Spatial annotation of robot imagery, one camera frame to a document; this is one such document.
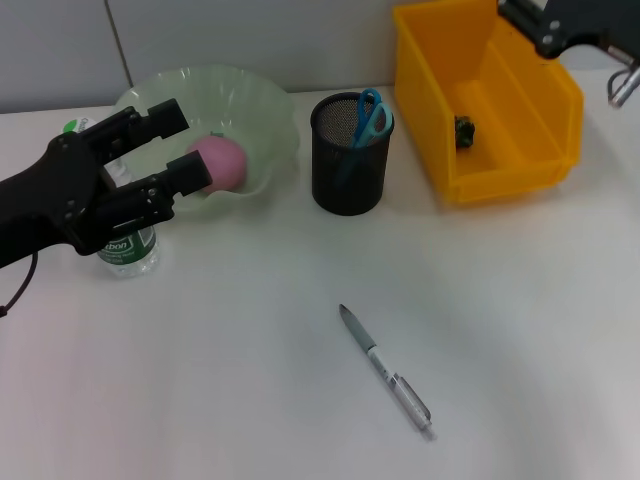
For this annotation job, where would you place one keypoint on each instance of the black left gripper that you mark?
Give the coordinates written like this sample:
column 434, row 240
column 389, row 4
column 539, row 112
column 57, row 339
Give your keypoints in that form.
column 50, row 200

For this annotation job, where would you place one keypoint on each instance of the blue scissors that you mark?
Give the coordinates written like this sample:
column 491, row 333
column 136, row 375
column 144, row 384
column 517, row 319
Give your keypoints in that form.
column 361, row 139

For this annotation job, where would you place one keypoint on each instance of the pink peach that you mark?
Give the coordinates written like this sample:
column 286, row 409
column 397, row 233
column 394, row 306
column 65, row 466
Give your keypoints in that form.
column 230, row 160

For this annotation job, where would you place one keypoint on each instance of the silver grey pen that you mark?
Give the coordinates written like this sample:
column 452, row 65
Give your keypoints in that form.
column 357, row 332

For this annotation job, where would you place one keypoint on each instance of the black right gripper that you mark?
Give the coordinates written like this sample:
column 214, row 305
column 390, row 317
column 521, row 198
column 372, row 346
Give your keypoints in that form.
column 590, row 17

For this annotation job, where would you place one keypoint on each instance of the black mesh pen cup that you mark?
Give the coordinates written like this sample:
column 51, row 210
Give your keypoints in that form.
column 345, row 190

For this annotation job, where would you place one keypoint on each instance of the clear water bottle green label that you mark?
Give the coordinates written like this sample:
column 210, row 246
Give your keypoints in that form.
column 130, row 255

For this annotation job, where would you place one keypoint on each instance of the yellow plastic storage bin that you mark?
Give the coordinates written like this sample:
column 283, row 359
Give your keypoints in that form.
column 430, row 75

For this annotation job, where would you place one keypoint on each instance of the pale green glass fruit plate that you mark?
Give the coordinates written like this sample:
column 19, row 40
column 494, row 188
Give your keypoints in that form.
column 240, row 95

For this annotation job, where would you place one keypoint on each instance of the green plastic wrapper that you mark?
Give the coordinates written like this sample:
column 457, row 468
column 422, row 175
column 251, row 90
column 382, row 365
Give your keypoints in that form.
column 465, row 132

